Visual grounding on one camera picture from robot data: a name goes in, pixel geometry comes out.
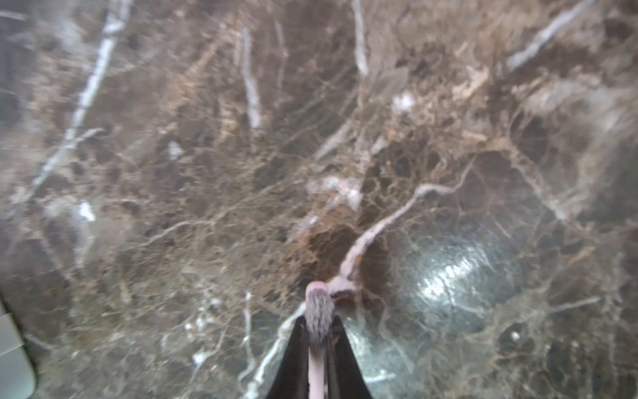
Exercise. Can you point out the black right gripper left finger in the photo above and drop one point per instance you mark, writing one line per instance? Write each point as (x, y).
(291, 381)

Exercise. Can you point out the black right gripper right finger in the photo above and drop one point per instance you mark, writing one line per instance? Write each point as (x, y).
(344, 378)

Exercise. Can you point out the cream toothbrush holder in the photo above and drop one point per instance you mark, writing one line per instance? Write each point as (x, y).
(18, 379)

